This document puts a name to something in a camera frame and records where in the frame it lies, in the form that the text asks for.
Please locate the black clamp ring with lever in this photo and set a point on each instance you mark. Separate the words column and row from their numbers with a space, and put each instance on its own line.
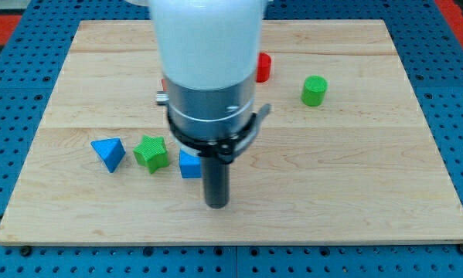
column 225, row 148

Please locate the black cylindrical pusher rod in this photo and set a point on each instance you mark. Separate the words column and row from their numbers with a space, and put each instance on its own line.
column 216, row 182

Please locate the green cylinder block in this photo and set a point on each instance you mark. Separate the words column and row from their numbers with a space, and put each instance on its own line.
column 313, row 91

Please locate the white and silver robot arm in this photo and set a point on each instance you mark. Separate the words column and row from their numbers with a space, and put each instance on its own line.
column 209, row 52

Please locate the blue cube block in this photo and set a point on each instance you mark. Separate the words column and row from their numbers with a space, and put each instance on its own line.
column 190, row 166

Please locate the green star block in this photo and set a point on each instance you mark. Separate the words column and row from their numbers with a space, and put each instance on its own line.
column 152, row 153

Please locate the red cylinder block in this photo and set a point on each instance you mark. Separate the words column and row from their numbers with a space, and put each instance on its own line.
column 264, row 63

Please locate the blue triangle block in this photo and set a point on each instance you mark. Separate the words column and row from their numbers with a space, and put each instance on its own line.
column 111, row 151

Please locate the wooden board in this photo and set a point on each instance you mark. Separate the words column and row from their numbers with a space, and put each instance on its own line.
column 360, row 169

